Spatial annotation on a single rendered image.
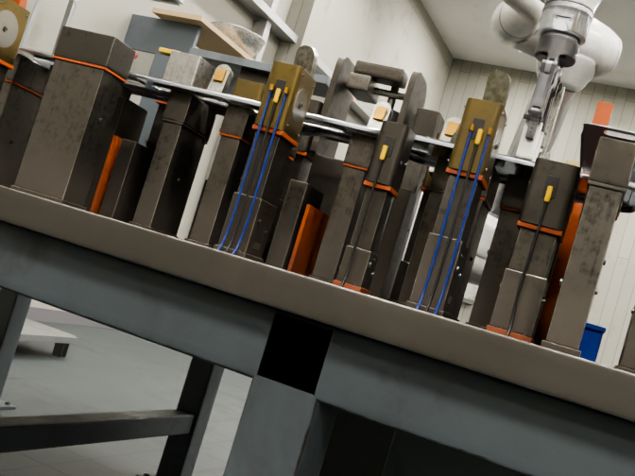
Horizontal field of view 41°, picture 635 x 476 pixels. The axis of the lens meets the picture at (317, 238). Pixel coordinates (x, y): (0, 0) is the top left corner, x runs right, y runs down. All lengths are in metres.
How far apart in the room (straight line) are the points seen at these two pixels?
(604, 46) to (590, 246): 1.12
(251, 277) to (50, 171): 0.83
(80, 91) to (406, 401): 1.01
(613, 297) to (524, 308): 9.94
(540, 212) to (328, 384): 0.56
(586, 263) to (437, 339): 0.38
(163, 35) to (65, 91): 3.84
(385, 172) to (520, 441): 0.67
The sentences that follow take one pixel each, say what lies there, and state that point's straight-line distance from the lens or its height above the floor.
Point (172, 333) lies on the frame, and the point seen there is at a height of 0.60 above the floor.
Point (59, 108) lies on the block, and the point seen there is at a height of 0.87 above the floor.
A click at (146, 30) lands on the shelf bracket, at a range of 5.57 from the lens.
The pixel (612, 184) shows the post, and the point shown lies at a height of 0.93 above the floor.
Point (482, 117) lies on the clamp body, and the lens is 1.34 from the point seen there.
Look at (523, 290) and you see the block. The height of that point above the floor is 0.78.
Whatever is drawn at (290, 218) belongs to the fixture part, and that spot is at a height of 0.80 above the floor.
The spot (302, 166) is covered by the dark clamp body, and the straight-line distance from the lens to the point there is 1.84.
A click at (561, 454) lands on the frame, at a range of 0.83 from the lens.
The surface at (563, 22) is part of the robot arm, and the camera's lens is 1.61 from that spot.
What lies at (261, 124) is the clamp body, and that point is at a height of 0.93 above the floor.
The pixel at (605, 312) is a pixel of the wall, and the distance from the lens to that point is 11.23.
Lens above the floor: 0.69
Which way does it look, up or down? 3 degrees up
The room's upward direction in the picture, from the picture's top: 17 degrees clockwise
